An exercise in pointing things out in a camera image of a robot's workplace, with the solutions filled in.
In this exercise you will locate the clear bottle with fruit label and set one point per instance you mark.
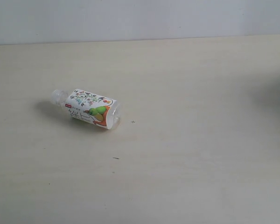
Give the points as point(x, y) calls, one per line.
point(88, 107)

